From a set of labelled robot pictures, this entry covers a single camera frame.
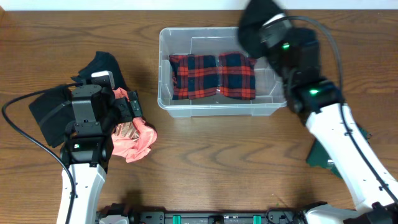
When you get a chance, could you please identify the large black garment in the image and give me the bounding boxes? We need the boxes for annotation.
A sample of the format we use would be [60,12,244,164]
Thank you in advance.
[238,0,284,58]

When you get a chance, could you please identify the pink printed shirt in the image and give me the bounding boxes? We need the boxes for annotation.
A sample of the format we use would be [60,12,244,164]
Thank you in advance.
[110,86,158,164]

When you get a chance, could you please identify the dark navy garment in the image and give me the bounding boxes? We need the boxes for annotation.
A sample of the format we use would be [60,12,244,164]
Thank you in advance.
[71,51,129,90]

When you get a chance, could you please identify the red plaid flannel shirt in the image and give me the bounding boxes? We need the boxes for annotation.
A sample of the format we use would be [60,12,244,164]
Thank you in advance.
[169,52,256,100]

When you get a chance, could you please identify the clear plastic storage bin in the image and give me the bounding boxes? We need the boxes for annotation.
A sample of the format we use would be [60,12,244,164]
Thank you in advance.
[157,27,287,118]

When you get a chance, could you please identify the black garment with strap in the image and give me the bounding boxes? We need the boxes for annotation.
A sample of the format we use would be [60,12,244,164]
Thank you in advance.
[29,88,75,148]

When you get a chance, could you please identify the dark green garment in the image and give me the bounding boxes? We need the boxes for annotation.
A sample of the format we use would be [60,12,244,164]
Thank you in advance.
[306,123,371,180]

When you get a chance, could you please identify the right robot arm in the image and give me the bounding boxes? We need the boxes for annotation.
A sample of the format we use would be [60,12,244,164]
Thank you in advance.
[260,16,397,223]

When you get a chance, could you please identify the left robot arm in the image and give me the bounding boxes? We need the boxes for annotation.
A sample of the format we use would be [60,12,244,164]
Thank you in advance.
[57,78,142,223]

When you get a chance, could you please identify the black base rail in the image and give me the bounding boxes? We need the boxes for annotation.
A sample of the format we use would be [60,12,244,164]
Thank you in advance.
[95,203,306,224]

